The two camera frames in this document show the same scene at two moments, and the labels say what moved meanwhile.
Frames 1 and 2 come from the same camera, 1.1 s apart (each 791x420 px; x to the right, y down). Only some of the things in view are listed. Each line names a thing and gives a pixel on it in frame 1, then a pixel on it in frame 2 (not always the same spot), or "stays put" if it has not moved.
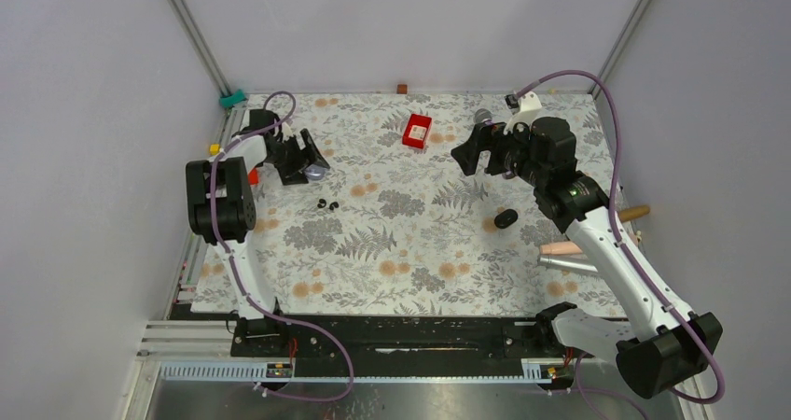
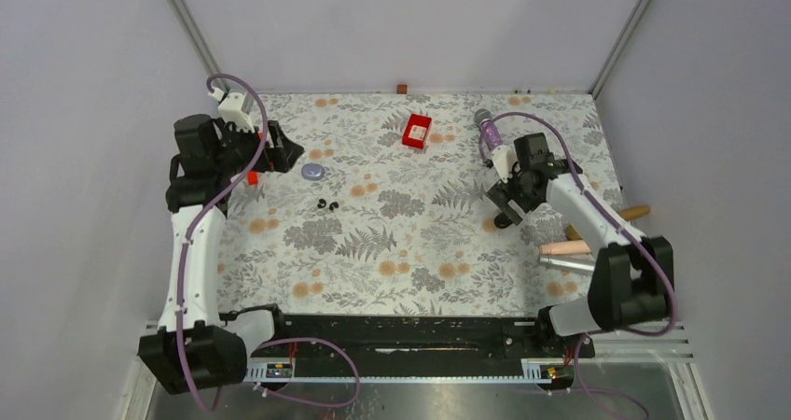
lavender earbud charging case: (315, 172) stays put
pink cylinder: (560, 248) stays put
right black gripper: (492, 138) -> (502, 192)
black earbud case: (506, 218) stays put
